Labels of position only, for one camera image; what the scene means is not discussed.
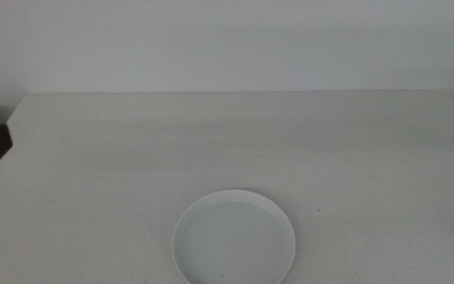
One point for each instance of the white shallow bowl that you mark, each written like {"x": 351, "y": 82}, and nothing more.
{"x": 233, "y": 240}

